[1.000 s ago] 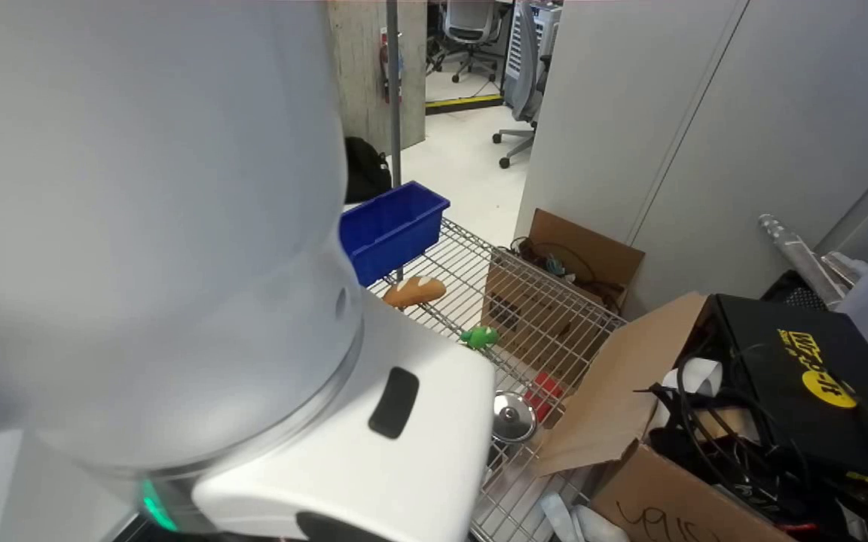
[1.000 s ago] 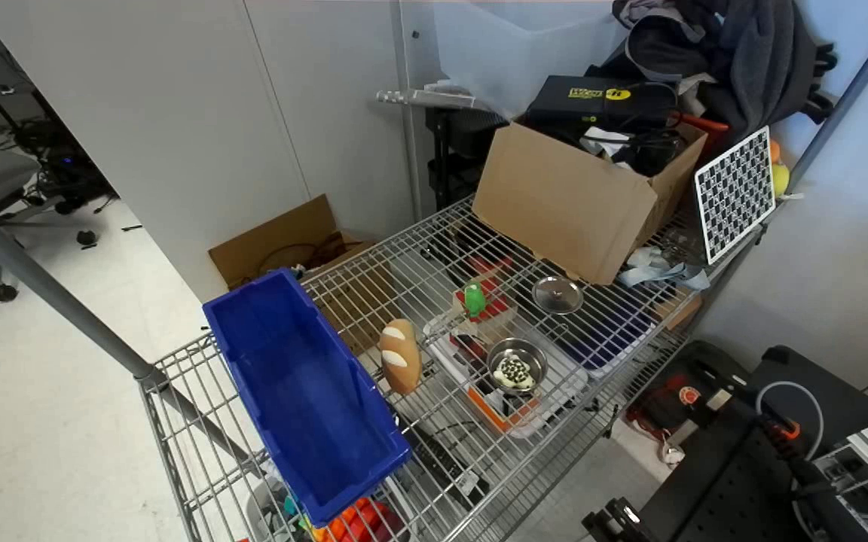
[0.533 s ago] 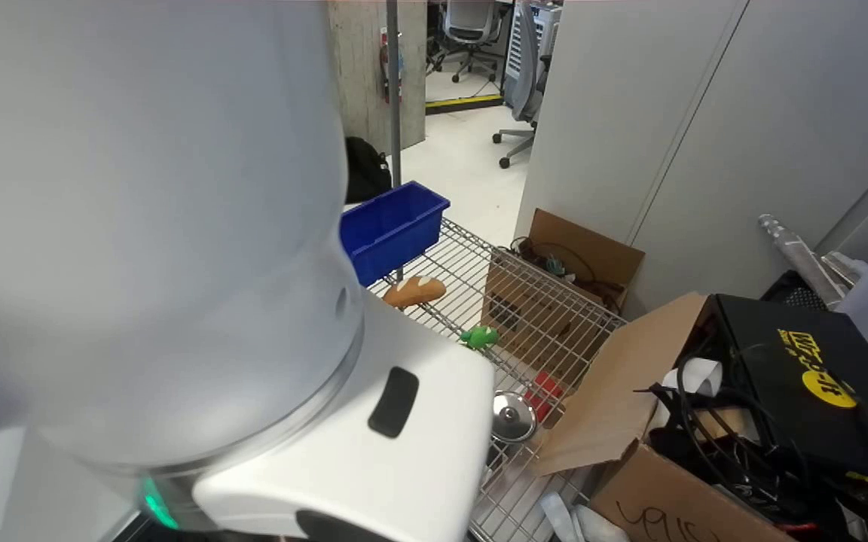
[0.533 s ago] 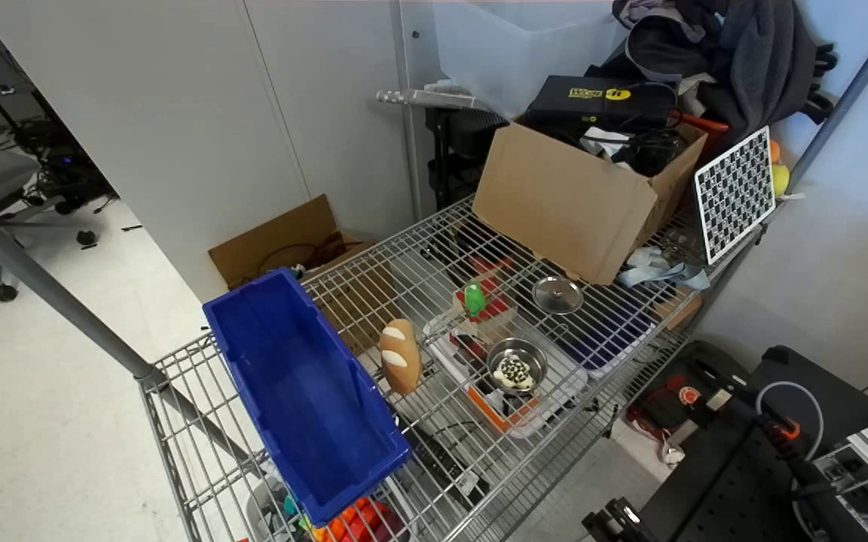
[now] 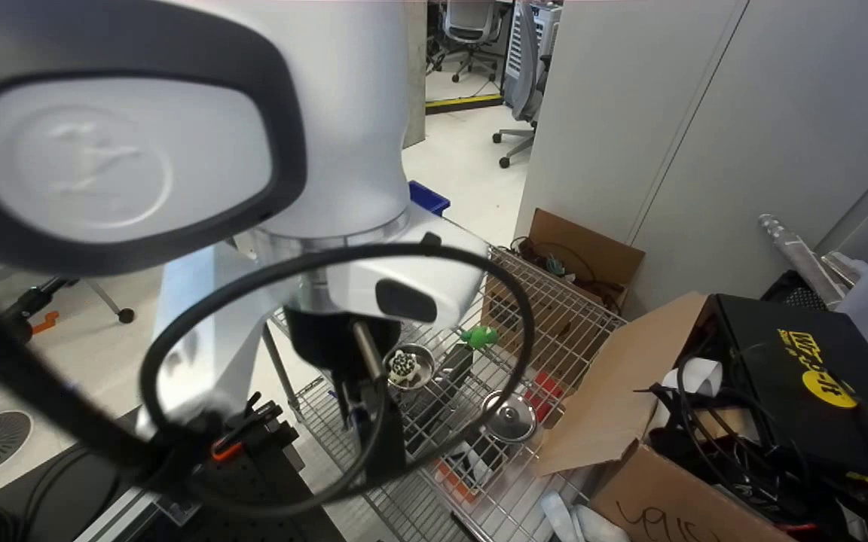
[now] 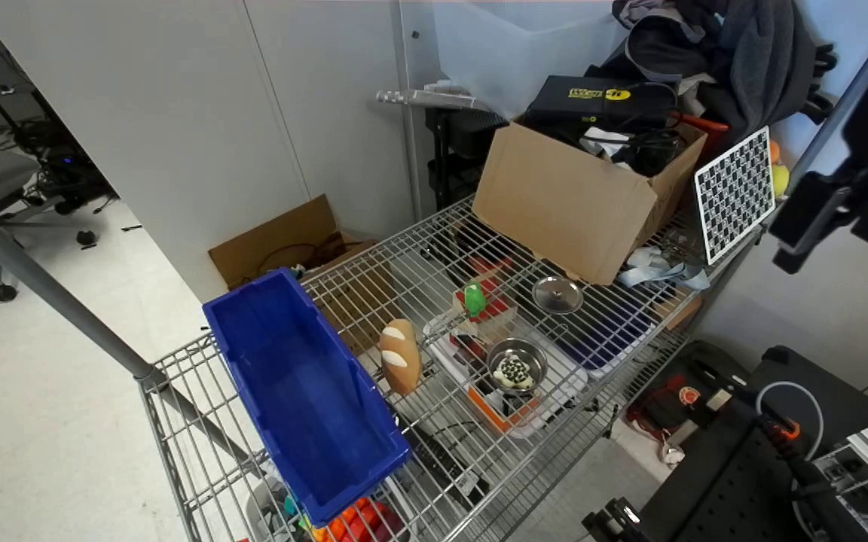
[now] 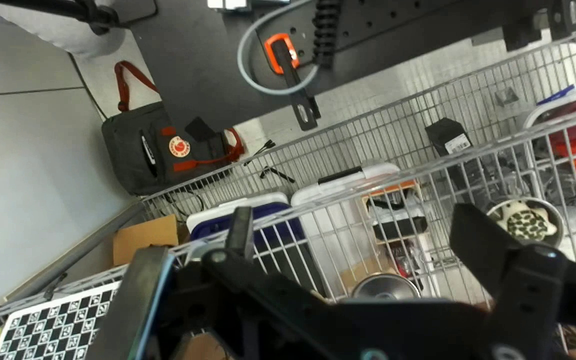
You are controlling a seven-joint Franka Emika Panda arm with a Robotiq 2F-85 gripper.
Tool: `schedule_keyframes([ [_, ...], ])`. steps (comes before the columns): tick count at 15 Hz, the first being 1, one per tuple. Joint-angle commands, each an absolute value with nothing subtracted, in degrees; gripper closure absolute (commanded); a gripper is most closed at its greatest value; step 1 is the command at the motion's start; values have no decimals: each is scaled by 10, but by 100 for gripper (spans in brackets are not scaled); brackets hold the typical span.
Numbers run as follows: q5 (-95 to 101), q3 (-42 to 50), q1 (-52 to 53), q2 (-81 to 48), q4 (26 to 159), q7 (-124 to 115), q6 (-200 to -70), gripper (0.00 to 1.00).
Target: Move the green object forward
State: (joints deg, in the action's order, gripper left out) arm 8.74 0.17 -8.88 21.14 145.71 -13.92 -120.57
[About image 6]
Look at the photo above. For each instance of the clear plastic tray orange rim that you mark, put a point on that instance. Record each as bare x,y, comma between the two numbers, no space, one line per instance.
555,395

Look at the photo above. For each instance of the crumpled light blue cloth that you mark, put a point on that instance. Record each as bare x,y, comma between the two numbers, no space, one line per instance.
655,268

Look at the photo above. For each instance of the flat cardboard box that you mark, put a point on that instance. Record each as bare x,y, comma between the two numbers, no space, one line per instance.
278,243

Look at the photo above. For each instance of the black office chair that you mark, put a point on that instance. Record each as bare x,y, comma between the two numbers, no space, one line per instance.
44,153

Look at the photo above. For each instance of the steel bowl with contents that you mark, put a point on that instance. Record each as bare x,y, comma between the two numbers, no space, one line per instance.
516,365

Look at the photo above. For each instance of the toy bread loaf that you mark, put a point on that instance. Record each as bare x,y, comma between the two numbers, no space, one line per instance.
399,357

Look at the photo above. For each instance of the small steel bowl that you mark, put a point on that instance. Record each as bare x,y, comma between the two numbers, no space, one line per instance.
559,297

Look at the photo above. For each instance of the black bag yellow logo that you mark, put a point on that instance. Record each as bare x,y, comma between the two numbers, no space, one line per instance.
596,101

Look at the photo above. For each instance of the black perforated workbench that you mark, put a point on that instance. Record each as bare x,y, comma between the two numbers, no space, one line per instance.
744,483

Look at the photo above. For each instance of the clear plastic storage tub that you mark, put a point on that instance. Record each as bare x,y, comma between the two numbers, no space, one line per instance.
513,50

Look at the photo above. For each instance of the large open cardboard box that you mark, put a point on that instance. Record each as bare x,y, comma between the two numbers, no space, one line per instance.
555,206

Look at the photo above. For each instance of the yellow green ball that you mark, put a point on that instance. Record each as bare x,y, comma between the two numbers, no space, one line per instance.
778,183

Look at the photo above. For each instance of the small green toy object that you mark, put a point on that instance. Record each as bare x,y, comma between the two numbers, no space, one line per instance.
474,300

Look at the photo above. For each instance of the blue plastic bin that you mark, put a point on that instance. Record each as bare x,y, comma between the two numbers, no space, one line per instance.
302,401

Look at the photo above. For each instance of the checkerboard calibration board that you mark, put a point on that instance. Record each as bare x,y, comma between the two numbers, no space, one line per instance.
733,193

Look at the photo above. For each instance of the dark grey clothing pile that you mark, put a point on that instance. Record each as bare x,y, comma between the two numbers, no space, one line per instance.
753,50

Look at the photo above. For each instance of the red and black device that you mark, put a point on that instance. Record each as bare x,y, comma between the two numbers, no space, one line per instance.
677,400

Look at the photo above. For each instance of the grey metal pole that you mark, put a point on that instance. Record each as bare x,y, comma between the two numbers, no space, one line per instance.
52,291

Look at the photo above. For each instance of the grey metal ledge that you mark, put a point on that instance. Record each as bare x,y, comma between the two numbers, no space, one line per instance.
435,101

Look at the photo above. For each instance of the colourful toy pile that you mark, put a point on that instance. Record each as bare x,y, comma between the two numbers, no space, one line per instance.
359,523

